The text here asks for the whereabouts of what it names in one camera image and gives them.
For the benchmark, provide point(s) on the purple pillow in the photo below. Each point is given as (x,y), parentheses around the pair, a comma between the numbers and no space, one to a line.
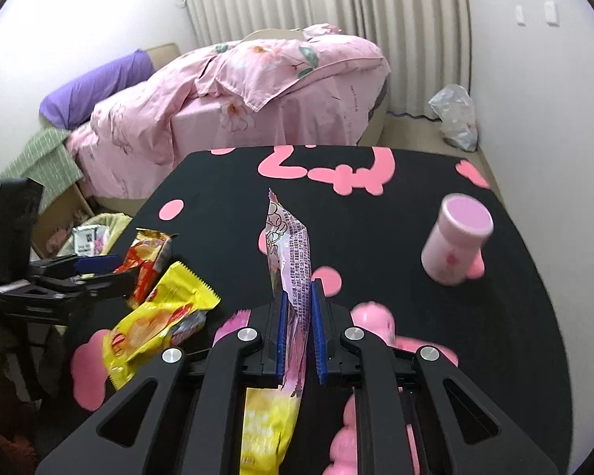
(94,91)

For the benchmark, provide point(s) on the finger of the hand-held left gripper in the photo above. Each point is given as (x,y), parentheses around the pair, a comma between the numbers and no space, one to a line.
(96,264)
(94,289)

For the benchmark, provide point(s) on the cardboard box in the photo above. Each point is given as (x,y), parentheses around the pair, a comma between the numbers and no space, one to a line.
(62,212)

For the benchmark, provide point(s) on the black pink patterned tablecloth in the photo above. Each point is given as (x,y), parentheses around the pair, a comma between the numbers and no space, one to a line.
(376,237)

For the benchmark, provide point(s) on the white black packet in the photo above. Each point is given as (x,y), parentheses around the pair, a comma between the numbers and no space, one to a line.
(89,242)

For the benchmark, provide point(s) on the clear plastic bag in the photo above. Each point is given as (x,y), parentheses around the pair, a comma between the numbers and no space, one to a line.
(455,118)

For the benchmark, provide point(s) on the pink caterpillar toy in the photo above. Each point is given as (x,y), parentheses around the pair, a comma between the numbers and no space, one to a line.
(373,319)

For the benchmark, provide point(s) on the pink cartoon tissue pack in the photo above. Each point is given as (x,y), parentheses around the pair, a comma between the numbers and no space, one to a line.
(292,252)

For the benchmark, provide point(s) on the red snack packet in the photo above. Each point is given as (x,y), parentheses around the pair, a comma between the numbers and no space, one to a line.
(146,262)

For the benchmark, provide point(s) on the white wall socket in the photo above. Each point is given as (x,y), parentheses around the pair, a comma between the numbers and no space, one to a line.
(520,16)
(551,13)

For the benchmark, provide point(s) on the pink floral quilt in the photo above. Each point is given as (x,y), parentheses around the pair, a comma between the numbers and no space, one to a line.
(277,89)

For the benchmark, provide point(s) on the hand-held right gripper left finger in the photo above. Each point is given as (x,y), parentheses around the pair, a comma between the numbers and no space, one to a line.
(281,341)

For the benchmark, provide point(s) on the green checked cloth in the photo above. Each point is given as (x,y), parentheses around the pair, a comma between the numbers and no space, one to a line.
(39,158)

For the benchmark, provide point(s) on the pale yellow snack packet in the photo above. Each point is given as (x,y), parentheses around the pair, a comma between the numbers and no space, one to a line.
(267,430)

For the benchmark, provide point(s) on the pink cup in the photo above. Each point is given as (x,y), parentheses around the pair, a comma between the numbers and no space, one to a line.
(455,242)

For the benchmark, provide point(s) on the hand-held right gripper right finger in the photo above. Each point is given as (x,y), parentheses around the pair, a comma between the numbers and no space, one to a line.
(319,336)

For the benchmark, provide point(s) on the beige bed frame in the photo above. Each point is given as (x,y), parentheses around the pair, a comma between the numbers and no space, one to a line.
(373,126)

